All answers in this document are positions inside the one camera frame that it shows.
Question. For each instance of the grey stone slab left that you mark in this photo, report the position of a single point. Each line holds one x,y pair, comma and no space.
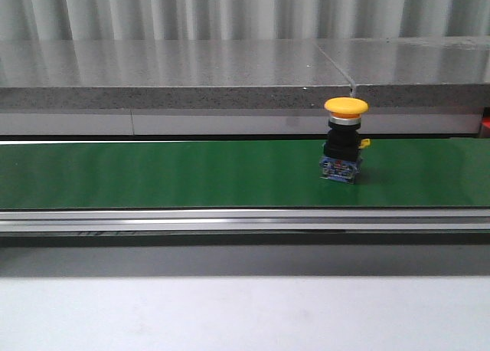
167,75

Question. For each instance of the grey stone slab right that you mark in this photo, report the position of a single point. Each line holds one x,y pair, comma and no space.
415,72

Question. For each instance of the silver conveyor frame rail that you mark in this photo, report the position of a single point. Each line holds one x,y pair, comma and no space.
119,222

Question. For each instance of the red plastic tray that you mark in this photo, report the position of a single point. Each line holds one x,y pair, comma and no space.
484,131

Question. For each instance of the white corrugated curtain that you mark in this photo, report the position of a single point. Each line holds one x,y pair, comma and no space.
240,19

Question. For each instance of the green conveyor belt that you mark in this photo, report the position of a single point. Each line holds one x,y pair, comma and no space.
255,173

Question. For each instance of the grey stone slab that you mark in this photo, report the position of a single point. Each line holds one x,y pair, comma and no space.
167,75
415,72

